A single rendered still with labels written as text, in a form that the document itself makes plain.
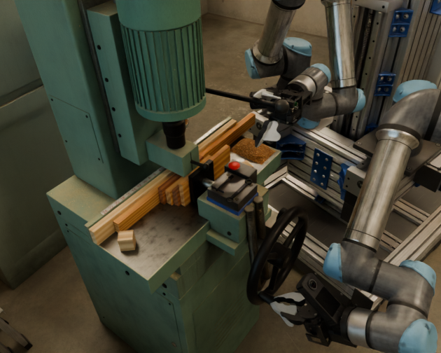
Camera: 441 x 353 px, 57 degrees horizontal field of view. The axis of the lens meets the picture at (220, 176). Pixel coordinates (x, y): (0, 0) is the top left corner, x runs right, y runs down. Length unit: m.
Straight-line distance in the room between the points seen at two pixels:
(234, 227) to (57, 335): 1.24
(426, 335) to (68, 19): 0.97
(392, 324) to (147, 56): 0.72
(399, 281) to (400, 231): 1.21
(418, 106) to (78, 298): 1.69
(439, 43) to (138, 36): 1.24
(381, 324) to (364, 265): 0.12
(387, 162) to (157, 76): 0.54
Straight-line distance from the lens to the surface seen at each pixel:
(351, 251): 0.91
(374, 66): 1.57
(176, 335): 1.37
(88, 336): 2.00
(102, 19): 0.99
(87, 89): 1.09
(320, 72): 1.26
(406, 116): 0.99
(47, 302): 2.17
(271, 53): 1.54
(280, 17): 1.40
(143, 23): 0.87
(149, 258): 1.01
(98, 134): 1.16
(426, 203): 2.30
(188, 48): 0.90
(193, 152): 1.09
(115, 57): 1.00
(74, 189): 1.41
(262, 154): 1.25
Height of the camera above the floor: 1.68
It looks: 41 degrees down
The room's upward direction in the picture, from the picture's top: 2 degrees counter-clockwise
